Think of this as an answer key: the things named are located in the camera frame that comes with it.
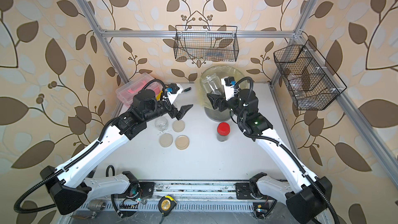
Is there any cream tall jar lid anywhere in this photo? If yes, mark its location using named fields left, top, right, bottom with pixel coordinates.
left=159, top=133, right=174, bottom=148

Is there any metal pipe fitting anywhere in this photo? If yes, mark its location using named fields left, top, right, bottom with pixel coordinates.
left=87, top=200, right=107, bottom=212

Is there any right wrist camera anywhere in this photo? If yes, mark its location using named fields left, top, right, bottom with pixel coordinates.
left=221, top=76, right=236, bottom=101

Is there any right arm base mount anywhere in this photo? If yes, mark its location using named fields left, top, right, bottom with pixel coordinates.
left=235, top=172, right=275, bottom=201

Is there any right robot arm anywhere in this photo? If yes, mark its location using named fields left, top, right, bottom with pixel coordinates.
left=207, top=76, right=340, bottom=224

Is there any black wire basket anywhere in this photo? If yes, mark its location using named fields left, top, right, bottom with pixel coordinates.
left=273, top=40, right=347, bottom=111
left=173, top=24, right=239, bottom=62

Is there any black wire basket right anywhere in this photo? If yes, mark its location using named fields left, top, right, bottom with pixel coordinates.
left=273, top=40, right=347, bottom=111

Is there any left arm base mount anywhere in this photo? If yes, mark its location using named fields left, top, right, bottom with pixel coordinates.
left=115, top=181, right=155, bottom=199

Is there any tan short jar lid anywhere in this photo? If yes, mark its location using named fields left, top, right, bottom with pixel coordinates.
left=175, top=135, right=190, bottom=150

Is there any aluminium frame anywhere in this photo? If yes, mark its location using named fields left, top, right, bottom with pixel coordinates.
left=77, top=0, right=398, bottom=224

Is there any metal mesh trash bin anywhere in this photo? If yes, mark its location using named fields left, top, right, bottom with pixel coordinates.
left=195, top=65, right=244, bottom=122

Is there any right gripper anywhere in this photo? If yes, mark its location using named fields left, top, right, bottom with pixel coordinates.
left=210, top=85, right=248, bottom=122

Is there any beige lid tall jar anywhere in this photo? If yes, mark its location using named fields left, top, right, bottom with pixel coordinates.
left=201, top=74, right=224, bottom=95

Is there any pink plastic toolbox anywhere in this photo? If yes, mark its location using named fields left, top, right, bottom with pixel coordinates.
left=116, top=73, right=154, bottom=106

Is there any ribbed glass jar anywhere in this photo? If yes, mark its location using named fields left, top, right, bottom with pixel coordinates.
left=154, top=117, right=169, bottom=131

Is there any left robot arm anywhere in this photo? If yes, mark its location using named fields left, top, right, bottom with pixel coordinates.
left=13, top=79, right=193, bottom=215

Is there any yellow black tape measure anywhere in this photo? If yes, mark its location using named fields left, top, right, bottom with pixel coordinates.
left=158, top=195, right=177, bottom=217

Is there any yellow plastic bin liner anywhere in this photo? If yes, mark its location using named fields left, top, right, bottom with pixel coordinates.
left=195, top=65, right=244, bottom=109

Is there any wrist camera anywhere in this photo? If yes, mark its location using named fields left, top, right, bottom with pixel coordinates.
left=166, top=83, right=183, bottom=101
left=221, top=76, right=236, bottom=101

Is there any black wire basket back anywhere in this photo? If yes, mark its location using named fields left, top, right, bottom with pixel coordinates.
left=173, top=24, right=239, bottom=62

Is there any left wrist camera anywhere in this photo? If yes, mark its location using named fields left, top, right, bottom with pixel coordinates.
left=166, top=83, right=183, bottom=101

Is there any red lid tea jar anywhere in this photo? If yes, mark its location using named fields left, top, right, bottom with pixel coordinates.
left=217, top=122, right=231, bottom=142

